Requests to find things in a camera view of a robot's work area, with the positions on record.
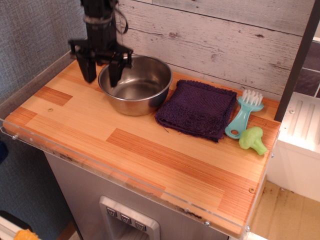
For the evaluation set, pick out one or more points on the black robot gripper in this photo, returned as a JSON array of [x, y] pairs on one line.
[[101, 47]]

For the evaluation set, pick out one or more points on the silver metal bowl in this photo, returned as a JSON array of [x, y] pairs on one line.
[[141, 89]]

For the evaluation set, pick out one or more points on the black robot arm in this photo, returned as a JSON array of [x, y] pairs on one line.
[[99, 11]]

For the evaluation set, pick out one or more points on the purple folded cloth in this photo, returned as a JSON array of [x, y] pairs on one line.
[[198, 109]]

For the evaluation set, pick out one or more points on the clear acrylic edge guard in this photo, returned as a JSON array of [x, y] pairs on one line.
[[180, 171]]

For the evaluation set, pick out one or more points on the grey toy fridge cabinet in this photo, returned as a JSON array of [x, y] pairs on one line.
[[82, 190]]

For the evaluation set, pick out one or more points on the silver dispenser button panel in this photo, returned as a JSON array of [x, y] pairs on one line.
[[124, 223]]

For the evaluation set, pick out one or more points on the teal scrub brush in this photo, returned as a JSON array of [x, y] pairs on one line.
[[250, 101]]

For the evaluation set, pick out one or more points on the green toy broccoli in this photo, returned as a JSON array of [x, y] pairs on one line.
[[252, 138]]

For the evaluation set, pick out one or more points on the orange object bottom left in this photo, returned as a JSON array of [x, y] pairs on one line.
[[25, 234]]

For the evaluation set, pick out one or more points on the white toy sink unit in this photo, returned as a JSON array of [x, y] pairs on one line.
[[295, 161]]

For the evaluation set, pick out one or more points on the dark right shelf post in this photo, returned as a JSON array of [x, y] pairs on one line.
[[302, 52]]

